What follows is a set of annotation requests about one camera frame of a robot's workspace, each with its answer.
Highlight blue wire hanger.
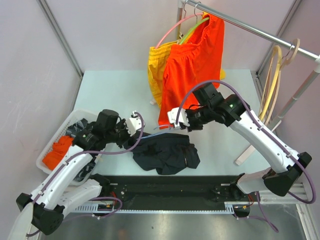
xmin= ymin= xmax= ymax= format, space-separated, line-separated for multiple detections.
xmin=142 ymin=124 xmax=174 ymax=139

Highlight dark navy shorts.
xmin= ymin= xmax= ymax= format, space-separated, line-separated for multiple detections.
xmin=131 ymin=133 xmax=201 ymax=176

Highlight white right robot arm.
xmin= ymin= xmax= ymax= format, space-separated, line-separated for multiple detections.
xmin=175 ymin=80 xmax=312 ymax=201

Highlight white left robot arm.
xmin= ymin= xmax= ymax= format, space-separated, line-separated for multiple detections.
xmin=11 ymin=109 xmax=145 ymax=240

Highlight orange shorts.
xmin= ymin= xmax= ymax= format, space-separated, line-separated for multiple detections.
xmin=158 ymin=12 xmax=225 ymax=128

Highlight yellow shorts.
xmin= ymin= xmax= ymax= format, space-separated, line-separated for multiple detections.
xmin=147 ymin=41 xmax=227 ymax=108

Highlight yellow hanger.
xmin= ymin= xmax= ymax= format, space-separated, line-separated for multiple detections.
xmin=258 ymin=45 xmax=283 ymax=124

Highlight green hanger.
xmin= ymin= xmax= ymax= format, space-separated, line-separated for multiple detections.
xmin=175 ymin=0 xmax=204 ymax=45

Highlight pink hanger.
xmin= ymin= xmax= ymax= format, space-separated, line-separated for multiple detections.
xmin=154 ymin=0 xmax=202 ymax=49

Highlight beige wooden hanger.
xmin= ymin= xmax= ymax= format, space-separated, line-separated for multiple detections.
xmin=258 ymin=38 xmax=301 ymax=125

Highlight patterned dark clothes in basket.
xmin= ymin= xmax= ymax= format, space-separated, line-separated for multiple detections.
xmin=65 ymin=118 xmax=96 ymax=182

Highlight white plastic basket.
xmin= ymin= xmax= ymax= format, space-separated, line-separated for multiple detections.
xmin=36 ymin=109 xmax=98 ymax=175

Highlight orange cloth in basket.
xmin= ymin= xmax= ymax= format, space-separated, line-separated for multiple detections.
xmin=42 ymin=135 xmax=74 ymax=171

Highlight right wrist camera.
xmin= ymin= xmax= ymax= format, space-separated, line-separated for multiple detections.
xmin=167 ymin=107 xmax=190 ymax=129

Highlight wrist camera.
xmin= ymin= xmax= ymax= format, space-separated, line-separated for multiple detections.
xmin=125 ymin=111 xmax=145 ymax=137
xmin=167 ymin=107 xmax=190 ymax=129

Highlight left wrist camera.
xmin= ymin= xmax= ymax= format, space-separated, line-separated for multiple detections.
xmin=125 ymin=111 xmax=145 ymax=137

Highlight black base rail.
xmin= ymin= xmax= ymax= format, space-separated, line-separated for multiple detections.
xmin=99 ymin=175 xmax=257 ymax=213

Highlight metal clothes rack rail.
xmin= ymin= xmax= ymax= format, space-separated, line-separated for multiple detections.
xmin=182 ymin=0 xmax=295 ymax=50

